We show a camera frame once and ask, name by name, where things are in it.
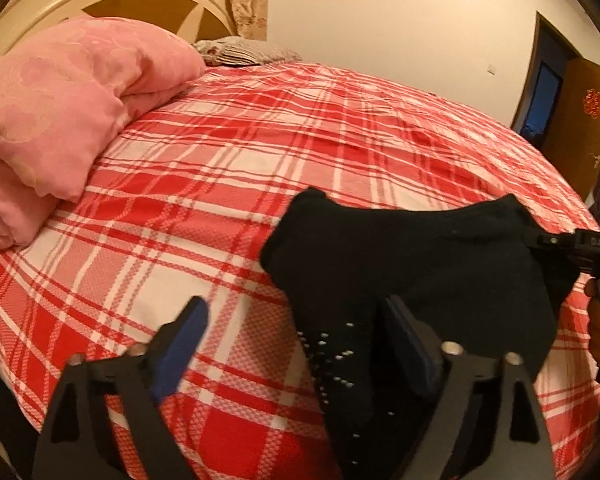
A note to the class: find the pink quilt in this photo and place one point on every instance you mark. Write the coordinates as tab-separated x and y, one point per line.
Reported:
55	110

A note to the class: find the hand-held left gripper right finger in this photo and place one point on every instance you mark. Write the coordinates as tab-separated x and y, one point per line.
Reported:
411	357

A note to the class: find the grey patterned pillow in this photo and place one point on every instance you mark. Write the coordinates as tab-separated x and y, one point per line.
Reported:
245	52

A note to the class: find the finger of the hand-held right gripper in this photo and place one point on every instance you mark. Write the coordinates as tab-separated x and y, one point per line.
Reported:
550	242

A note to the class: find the brown wooden door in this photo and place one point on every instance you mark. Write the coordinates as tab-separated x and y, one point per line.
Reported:
580	135

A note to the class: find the red plaid bed sheet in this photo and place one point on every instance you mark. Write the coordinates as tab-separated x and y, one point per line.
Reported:
280	135

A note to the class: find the black pants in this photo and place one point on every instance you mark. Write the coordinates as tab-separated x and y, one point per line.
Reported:
405	250

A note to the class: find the red door decoration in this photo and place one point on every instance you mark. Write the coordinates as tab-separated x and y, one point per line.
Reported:
591	103

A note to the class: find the wooden door frame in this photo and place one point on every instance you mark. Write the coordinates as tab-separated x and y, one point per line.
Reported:
540	60

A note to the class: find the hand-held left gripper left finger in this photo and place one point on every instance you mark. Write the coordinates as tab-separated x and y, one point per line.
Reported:
180	355

